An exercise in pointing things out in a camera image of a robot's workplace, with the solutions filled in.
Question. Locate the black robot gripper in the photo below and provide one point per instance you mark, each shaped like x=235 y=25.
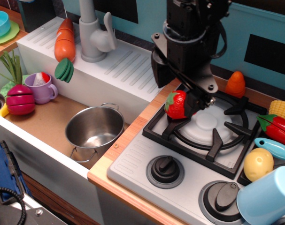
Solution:
x=190 y=64

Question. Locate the red toy strawberry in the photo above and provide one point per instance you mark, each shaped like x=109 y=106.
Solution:
x=174 y=106

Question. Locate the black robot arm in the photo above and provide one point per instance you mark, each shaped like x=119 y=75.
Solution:
x=192 y=36

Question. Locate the stainless steel pot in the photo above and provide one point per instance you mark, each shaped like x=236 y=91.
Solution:
x=93 y=130

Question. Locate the small orange toy carrot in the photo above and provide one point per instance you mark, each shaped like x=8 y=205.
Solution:
x=236 y=85

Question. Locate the black stove burner grate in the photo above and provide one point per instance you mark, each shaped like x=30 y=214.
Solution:
x=217 y=137

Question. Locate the white toy sink unit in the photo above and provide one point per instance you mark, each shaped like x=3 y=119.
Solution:
x=83 y=194

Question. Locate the grey toy stove top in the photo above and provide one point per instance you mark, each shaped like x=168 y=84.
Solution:
x=193 y=168

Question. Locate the black left stove knob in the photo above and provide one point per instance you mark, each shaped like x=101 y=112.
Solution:
x=165 y=172

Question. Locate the black stove knob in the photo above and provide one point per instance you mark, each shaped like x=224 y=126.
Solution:
x=165 y=172
x=218 y=203

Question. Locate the grey toy faucet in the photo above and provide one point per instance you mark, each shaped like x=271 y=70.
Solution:
x=95 y=42

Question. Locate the yellow toy corn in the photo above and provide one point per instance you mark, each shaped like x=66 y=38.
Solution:
x=277 y=107

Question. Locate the red toy chili pepper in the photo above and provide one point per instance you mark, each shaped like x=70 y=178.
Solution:
x=273 y=126

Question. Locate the yellow toy potato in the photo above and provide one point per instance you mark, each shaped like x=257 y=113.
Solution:
x=258 y=163

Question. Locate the black right stove knob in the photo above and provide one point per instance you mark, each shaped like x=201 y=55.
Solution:
x=218 y=203

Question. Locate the purple toy mug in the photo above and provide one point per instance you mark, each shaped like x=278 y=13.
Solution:
x=44 y=93

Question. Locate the red white toy in mug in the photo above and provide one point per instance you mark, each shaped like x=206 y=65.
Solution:
x=41 y=78

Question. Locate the light blue plastic cup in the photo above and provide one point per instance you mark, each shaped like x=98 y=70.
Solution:
x=263 y=201

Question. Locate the magenta toy beet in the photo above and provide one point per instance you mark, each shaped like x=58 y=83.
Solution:
x=18 y=97

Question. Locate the green plastic plate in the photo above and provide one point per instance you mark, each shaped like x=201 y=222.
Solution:
x=14 y=30

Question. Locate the yellow toy piece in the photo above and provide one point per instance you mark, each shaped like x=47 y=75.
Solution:
x=4 y=111

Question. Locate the teal plastic bowl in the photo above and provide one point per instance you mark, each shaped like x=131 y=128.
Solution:
x=4 y=23

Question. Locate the blue clamp device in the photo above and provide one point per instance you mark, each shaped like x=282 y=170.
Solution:
x=10 y=173

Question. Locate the teal toy utensil handle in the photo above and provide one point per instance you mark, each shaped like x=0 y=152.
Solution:
x=275 y=148

